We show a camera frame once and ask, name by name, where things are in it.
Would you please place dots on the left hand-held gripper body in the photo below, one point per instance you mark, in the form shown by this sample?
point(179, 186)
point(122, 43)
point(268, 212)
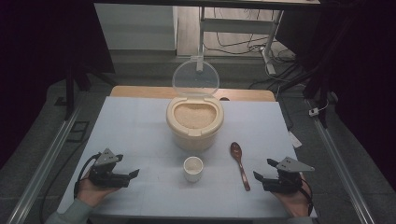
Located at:
point(106, 179)

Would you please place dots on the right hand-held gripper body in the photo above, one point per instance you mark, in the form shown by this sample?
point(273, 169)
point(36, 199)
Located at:
point(288, 182)

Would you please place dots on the brown wooden spoon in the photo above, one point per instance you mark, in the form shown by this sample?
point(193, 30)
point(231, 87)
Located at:
point(236, 151)

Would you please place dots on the white cup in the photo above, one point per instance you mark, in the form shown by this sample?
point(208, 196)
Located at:
point(193, 175)

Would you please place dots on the beige rice container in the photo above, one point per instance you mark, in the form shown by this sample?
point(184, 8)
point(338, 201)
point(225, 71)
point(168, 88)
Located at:
point(194, 138)

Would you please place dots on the rice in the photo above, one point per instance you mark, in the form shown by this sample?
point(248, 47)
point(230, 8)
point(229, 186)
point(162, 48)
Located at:
point(195, 115)

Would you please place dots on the person's left hand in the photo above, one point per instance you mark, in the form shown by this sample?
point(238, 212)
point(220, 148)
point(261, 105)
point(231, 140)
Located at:
point(90, 193)

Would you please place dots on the person's right hand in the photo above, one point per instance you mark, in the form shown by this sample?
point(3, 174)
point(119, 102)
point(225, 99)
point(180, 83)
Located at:
point(297, 203)

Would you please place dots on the white paper tag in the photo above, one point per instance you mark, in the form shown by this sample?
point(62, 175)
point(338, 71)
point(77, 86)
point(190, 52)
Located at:
point(295, 140)

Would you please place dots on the white table cover sheet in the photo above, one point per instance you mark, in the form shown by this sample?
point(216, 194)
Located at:
point(140, 130)

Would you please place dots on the small white device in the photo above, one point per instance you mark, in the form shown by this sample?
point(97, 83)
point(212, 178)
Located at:
point(313, 112)

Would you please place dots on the black metal stand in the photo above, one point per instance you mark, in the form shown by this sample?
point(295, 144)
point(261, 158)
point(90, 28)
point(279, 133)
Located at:
point(322, 90)
point(70, 90)

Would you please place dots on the clear round container lid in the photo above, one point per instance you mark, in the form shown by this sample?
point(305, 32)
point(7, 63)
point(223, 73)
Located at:
point(195, 77)

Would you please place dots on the white cabinet panel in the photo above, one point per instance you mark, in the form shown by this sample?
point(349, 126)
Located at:
point(134, 26)

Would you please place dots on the metal floor rail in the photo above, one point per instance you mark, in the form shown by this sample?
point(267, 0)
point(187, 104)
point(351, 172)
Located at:
point(339, 165)
point(46, 158)

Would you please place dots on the white desk frame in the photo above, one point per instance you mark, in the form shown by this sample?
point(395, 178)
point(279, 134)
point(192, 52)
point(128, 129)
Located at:
point(236, 25)

